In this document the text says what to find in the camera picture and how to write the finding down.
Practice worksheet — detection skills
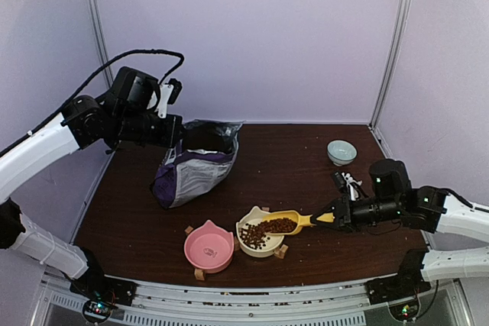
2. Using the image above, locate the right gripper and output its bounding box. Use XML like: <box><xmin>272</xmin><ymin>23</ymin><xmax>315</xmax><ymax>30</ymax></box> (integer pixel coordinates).
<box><xmin>310</xmin><ymin>195</ymin><xmax>403</xmax><ymax>234</ymax></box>

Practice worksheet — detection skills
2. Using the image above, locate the yellow plastic scoop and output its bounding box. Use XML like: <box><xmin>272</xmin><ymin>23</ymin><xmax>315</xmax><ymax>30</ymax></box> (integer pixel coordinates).
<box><xmin>262</xmin><ymin>210</ymin><xmax>335</xmax><ymax>235</ymax></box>

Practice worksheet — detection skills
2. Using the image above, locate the purple pet food bag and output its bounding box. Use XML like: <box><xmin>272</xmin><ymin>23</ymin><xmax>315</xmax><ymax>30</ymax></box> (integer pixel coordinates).
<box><xmin>150</xmin><ymin>120</ymin><xmax>243</xmax><ymax>209</ymax></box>

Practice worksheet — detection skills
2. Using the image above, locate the brown kibble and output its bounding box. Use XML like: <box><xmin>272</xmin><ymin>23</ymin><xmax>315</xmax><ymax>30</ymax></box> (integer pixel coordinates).
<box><xmin>260</xmin><ymin>218</ymin><xmax>297</xmax><ymax>234</ymax></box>
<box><xmin>239</xmin><ymin>223</ymin><xmax>268</xmax><ymax>250</ymax></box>

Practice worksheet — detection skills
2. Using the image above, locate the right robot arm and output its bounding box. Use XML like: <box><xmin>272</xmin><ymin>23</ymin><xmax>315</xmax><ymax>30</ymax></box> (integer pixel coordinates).
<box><xmin>311</xmin><ymin>159</ymin><xmax>488</xmax><ymax>297</ymax></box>

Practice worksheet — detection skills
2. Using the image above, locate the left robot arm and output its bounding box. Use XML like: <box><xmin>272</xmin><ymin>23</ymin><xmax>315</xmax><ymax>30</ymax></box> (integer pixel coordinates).
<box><xmin>1</xmin><ymin>67</ymin><xmax>182</xmax><ymax>299</ymax></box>

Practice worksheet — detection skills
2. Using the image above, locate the light blue ceramic bowl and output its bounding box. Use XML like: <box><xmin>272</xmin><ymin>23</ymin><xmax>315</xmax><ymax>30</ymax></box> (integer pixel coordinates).
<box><xmin>327</xmin><ymin>140</ymin><xmax>358</xmax><ymax>166</ymax></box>

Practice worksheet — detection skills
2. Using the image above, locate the wooden bowl stand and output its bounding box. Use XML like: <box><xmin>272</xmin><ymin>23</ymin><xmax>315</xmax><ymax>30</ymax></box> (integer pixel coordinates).
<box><xmin>185</xmin><ymin>207</ymin><xmax>287</xmax><ymax>281</ymax></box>

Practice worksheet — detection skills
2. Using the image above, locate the cream cat-shaped bowl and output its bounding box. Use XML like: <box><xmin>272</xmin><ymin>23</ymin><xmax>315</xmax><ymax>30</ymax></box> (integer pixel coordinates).
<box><xmin>235</xmin><ymin>206</ymin><xmax>284</xmax><ymax>258</ymax></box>

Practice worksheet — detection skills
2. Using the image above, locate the brown kibble in cream bowl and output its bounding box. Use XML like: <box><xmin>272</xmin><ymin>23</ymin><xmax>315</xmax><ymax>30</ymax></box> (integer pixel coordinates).
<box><xmin>239</xmin><ymin>223</ymin><xmax>268</xmax><ymax>250</ymax></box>

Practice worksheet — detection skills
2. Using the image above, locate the pink cat-shaped bowl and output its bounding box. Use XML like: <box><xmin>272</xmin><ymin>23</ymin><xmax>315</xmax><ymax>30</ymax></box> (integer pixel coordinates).
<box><xmin>183</xmin><ymin>220</ymin><xmax>235</xmax><ymax>273</ymax></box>

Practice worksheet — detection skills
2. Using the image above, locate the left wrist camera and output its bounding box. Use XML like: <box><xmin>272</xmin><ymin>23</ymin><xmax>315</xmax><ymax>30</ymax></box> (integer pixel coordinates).
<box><xmin>154</xmin><ymin>78</ymin><xmax>183</xmax><ymax>118</ymax></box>

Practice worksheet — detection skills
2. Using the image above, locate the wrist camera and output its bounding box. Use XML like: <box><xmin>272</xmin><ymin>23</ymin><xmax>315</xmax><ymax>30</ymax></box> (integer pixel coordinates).
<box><xmin>332</xmin><ymin>172</ymin><xmax>366</xmax><ymax>201</ymax></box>
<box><xmin>154</xmin><ymin>78</ymin><xmax>183</xmax><ymax>118</ymax></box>

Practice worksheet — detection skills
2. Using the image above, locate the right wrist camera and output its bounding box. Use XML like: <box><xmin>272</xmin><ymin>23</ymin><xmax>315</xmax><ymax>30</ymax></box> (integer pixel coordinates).
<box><xmin>332</xmin><ymin>172</ymin><xmax>366</xmax><ymax>201</ymax></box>

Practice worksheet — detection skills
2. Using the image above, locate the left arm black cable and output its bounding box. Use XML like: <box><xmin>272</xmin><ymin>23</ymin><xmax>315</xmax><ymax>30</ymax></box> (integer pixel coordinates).
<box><xmin>0</xmin><ymin>48</ymin><xmax>185</xmax><ymax>151</ymax></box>

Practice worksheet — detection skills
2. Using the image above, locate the front aluminium rail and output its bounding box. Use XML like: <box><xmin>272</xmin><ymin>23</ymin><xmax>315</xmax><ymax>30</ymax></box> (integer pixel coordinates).
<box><xmin>28</xmin><ymin>270</ymin><xmax>475</xmax><ymax>325</ymax></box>

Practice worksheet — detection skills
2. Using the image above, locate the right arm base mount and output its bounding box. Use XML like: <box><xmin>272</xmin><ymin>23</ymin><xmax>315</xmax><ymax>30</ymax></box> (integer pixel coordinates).
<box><xmin>365</xmin><ymin>249</ymin><xmax>431</xmax><ymax>305</ymax></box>

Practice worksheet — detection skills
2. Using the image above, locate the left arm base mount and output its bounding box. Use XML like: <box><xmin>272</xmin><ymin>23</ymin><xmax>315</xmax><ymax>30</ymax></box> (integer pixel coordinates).
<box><xmin>66</xmin><ymin>247</ymin><xmax>137</xmax><ymax>306</ymax></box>

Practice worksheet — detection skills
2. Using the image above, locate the left aluminium frame post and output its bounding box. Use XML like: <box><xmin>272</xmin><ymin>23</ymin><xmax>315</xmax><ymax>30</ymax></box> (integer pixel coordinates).
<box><xmin>79</xmin><ymin>0</ymin><xmax>115</xmax><ymax>86</ymax></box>

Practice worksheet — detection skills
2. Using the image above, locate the aluminium frame post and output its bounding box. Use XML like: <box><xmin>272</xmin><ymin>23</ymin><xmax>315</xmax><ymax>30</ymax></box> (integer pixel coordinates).
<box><xmin>369</xmin><ymin>0</ymin><xmax>412</xmax><ymax>131</ymax></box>
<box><xmin>79</xmin><ymin>0</ymin><xmax>115</xmax><ymax>86</ymax></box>

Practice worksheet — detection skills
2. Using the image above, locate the right aluminium frame post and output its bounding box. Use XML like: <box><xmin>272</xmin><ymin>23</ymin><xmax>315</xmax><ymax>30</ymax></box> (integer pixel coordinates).
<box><xmin>369</xmin><ymin>0</ymin><xmax>412</xmax><ymax>131</ymax></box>

